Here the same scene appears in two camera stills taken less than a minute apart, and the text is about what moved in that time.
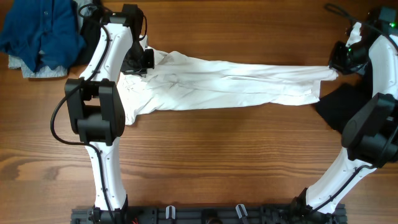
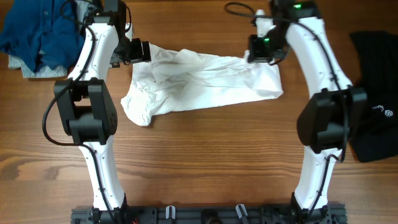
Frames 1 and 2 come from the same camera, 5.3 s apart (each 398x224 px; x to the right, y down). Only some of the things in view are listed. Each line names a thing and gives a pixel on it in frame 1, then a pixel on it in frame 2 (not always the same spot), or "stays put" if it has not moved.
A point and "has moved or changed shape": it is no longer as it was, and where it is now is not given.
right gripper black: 340,61 → 257,51
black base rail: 216,214 stays put
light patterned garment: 45,71 stays put
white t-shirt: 177,83 has moved or changed shape
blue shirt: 43,33 stays put
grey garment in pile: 85,11 stays put
